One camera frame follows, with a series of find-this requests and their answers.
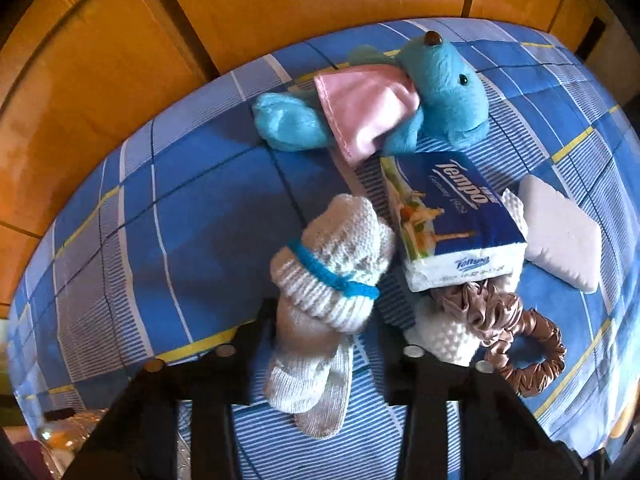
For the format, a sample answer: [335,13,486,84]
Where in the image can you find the white waffle cloth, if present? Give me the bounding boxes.
[402,187,528,366]

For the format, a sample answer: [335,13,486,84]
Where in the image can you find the ruffled brown scrunchie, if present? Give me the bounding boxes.
[432,280,521,346]

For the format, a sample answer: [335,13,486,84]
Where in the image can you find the blue plush toy pink dress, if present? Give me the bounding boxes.
[251,31,491,168]

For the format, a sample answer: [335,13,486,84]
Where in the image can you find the brown satin scrunchie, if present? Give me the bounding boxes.
[482,307,568,400]

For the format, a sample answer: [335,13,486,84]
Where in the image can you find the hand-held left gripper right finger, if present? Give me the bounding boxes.
[387,344,586,480]

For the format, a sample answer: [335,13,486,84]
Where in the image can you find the white socks with blue band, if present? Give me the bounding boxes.
[264,194,397,440]

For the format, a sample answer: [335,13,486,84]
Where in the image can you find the white foam pad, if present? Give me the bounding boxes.
[517,176,601,295]

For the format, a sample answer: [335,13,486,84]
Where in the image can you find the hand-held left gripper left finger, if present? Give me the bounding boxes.
[65,300,281,480]

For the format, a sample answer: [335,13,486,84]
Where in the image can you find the blue tissue pack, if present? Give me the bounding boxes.
[380,151,530,293]

